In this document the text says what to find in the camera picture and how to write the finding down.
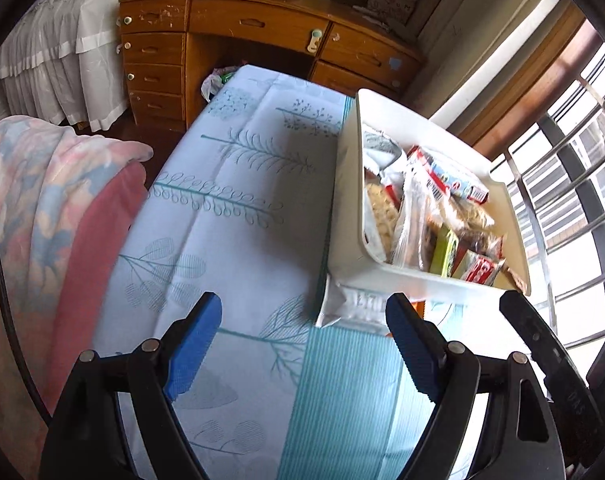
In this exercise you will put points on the clear pack peanut cookies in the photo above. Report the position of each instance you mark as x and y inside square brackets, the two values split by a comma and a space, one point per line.
[385, 213]

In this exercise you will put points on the clear round rice cracker pack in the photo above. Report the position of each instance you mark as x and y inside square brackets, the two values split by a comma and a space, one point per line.
[473, 216]

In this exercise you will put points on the clear bag yellow pastries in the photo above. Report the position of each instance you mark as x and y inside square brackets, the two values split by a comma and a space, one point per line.
[413, 243]

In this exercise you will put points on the green white plastic bag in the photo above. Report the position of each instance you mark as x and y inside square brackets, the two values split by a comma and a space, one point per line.
[215, 81]

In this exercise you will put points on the white plastic storage bin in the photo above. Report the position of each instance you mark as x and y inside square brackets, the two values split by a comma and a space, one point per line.
[350, 263]

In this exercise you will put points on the window metal grille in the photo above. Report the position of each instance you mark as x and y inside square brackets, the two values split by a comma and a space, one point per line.
[555, 174]

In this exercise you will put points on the red biscuit roll pack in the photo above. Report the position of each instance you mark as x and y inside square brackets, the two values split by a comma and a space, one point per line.
[449, 176]

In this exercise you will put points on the brown white wafer pack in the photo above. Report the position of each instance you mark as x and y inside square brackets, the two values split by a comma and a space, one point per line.
[372, 235]

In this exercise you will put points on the pastel floral blanket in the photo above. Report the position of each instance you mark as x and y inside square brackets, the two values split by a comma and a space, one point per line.
[66, 205]

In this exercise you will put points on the wooden desk with drawers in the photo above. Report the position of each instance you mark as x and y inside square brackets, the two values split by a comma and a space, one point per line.
[169, 47]

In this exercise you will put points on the silver red stripe bag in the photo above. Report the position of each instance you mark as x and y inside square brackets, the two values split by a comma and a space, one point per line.
[381, 154]

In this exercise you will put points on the beige soda cracker pack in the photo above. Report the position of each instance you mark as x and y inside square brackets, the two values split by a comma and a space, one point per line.
[515, 280]

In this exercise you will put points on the light blue patterned tablecloth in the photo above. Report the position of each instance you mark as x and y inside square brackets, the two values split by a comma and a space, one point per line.
[242, 208]

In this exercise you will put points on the red Cookies snack pack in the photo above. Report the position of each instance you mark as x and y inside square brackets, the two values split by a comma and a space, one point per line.
[477, 268]

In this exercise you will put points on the orange snack pack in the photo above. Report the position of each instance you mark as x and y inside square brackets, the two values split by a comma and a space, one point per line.
[419, 307]

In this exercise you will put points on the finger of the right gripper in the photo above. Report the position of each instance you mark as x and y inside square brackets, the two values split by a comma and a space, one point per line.
[567, 389]

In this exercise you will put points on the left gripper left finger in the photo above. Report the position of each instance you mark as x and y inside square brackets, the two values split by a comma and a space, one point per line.
[186, 342]

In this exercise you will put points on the green tea candy pack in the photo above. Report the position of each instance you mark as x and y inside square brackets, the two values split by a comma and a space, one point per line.
[445, 250]

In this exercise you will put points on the small nut pack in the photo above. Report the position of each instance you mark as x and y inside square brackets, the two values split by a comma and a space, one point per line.
[483, 242]

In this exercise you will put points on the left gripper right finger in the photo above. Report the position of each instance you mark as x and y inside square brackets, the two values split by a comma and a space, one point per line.
[436, 369]

